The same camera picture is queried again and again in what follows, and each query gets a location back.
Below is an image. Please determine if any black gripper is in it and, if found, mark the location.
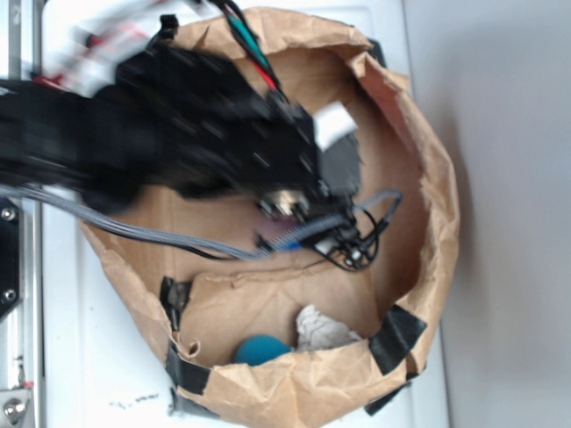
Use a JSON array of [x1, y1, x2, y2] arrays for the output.
[[116, 44, 360, 210]]

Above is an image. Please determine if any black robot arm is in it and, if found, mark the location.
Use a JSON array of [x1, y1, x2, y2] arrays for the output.
[[1, 1, 360, 214]]

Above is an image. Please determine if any crumpled white paper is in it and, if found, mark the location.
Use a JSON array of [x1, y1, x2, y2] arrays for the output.
[[295, 305, 362, 352]]

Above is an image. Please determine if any brown paper bag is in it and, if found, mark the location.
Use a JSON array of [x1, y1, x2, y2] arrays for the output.
[[82, 7, 459, 427]]

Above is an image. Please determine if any black tape strip right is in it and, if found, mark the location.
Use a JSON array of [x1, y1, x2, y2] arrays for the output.
[[363, 304, 428, 416]]

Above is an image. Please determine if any black tape strip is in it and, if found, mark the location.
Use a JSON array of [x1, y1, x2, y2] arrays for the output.
[[363, 304, 428, 416], [159, 276, 213, 417]]

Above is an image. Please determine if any teal foam ball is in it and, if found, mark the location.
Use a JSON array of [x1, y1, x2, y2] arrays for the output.
[[234, 335, 291, 366]]

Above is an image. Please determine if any black tape strip left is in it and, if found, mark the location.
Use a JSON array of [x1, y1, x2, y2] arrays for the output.
[[159, 276, 213, 417]]

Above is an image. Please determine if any grey ribbon cable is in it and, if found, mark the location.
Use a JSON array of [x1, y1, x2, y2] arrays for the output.
[[0, 185, 404, 262]]

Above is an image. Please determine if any coloured wire bundle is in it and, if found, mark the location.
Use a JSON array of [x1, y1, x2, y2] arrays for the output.
[[209, 0, 286, 97]]

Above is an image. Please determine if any aluminium rail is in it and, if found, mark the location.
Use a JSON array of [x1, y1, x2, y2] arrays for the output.
[[1, 1, 46, 427]]

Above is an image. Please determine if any black octagonal mount plate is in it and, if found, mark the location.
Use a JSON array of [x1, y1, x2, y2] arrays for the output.
[[0, 197, 21, 320]]

